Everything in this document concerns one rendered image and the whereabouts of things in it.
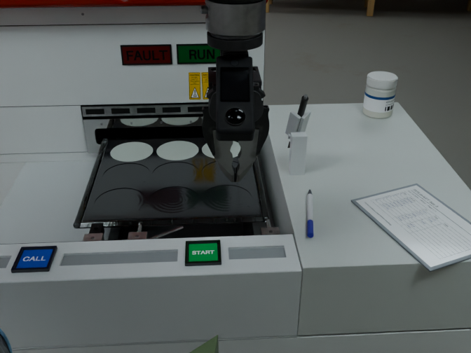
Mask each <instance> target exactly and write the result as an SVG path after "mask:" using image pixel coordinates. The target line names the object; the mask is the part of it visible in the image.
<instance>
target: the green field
mask: <svg viewBox="0 0 471 353"><path fill-rule="evenodd" d="M178 51H179V62H216V58H217V57H219V56H220V50H219V49H216V48H212V47H210V46H178Z"/></svg>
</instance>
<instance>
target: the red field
mask: <svg viewBox="0 0 471 353"><path fill-rule="evenodd" d="M122 49H123V61H124V64H140V63H170V47H169V46H151V47H122Z"/></svg>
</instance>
